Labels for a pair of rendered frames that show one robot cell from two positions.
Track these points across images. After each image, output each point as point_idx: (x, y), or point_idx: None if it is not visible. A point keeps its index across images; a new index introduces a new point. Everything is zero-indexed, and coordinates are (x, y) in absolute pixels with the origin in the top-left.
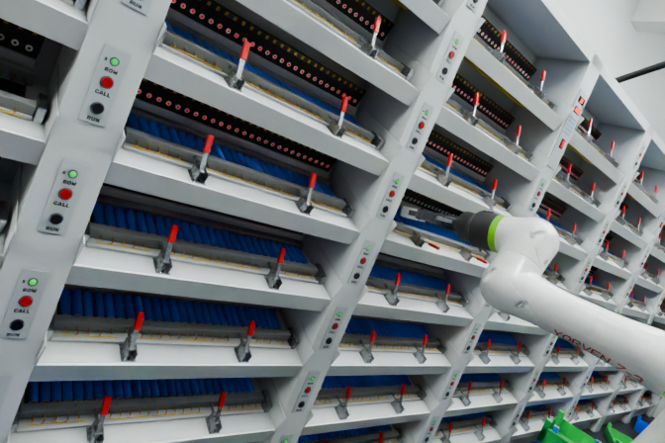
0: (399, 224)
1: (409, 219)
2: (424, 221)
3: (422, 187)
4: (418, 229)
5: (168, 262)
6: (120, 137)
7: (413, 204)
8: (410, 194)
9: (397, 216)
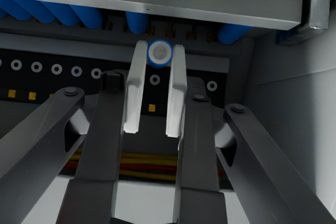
0: (202, 11)
1: (47, 14)
2: (138, 88)
3: None
4: None
5: None
6: None
7: (12, 51)
8: (53, 82)
9: (136, 24)
